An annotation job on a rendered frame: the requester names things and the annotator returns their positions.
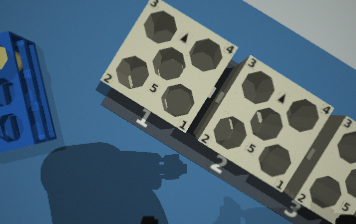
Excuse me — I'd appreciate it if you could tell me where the blue bench mat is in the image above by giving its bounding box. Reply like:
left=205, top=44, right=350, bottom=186
left=0, top=0, right=356, bottom=224

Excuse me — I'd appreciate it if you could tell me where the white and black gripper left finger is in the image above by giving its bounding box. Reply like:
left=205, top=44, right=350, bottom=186
left=141, top=216, right=158, bottom=224

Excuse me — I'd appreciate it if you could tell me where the blue tube rack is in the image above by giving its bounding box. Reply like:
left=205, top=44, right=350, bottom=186
left=0, top=31, right=57, bottom=153

